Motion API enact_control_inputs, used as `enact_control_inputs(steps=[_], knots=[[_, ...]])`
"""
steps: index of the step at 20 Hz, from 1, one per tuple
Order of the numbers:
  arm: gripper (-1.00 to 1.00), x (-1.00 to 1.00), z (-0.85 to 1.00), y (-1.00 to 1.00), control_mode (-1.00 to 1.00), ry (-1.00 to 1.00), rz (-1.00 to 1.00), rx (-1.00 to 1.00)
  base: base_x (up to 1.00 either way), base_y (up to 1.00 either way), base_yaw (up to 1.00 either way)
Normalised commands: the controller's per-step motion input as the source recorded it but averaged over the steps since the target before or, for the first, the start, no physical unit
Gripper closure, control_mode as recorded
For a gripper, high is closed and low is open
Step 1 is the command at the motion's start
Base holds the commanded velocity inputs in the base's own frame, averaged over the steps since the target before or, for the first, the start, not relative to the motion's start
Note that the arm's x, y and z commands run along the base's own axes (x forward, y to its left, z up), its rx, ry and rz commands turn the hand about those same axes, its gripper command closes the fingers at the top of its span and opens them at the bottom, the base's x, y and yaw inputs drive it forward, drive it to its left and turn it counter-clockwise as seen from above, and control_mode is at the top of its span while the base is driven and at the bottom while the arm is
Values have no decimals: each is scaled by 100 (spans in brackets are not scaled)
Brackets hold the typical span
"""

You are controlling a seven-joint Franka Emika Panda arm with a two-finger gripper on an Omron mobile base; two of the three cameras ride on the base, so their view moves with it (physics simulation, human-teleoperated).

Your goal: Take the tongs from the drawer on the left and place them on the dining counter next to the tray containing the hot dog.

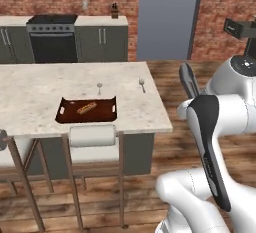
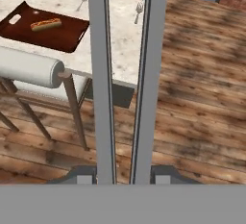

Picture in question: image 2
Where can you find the dark brown tray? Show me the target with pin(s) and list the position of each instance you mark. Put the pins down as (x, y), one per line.
(61, 35)

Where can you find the silver fork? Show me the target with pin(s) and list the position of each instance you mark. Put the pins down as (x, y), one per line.
(138, 9)

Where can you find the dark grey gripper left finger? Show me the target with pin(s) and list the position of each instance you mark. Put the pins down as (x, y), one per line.
(84, 174)

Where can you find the silver spoon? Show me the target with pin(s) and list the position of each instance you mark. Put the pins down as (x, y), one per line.
(82, 1)

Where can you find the dark dining counter base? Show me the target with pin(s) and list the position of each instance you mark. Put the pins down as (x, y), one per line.
(123, 95)

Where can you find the hot dog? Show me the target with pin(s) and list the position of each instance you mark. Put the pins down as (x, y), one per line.
(45, 24)

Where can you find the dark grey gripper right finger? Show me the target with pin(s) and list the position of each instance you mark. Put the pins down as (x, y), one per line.
(163, 174)

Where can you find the white cushioned wooden stool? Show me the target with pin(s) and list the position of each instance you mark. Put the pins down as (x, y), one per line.
(30, 67)

